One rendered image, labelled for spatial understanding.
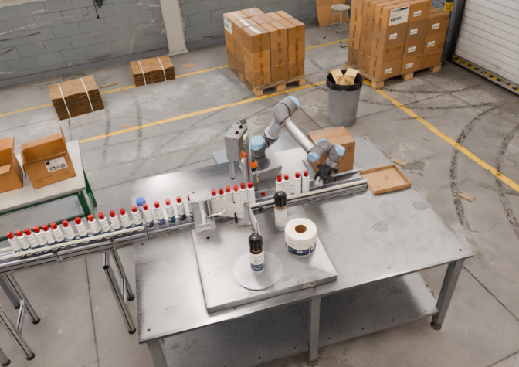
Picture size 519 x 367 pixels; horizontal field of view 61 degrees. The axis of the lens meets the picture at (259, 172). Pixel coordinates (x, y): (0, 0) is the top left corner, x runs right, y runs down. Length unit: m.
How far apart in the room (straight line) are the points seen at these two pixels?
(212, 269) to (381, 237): 1.14
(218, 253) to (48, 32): 5.84
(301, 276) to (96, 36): 6.19
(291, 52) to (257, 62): 0.53
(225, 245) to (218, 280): 0.29
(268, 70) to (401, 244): 3.97
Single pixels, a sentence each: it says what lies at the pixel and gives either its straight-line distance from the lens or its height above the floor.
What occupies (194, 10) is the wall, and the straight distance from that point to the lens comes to 8.23.
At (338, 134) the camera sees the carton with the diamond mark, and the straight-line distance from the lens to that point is 3.50.
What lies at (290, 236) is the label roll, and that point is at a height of 1.02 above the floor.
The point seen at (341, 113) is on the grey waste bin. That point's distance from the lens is 5.61.
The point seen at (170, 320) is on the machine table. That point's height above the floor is 0.83.
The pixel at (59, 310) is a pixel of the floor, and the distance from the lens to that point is 4.14.
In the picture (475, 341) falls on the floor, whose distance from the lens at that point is 3.77.
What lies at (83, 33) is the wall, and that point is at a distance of 8.05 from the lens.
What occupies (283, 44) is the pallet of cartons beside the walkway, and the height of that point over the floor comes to 0.68.
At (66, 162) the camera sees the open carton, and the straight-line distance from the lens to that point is 4.00.
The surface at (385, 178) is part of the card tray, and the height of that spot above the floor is 0.83.
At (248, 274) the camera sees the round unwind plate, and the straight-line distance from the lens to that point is 2.75.
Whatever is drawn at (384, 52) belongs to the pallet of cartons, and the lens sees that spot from 6.48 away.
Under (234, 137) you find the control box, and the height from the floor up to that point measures 1.47.
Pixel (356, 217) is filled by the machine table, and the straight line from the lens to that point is 3.20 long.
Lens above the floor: 3.01
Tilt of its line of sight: 37 degrees down
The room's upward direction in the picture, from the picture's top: 4 degrees counter-clockwise
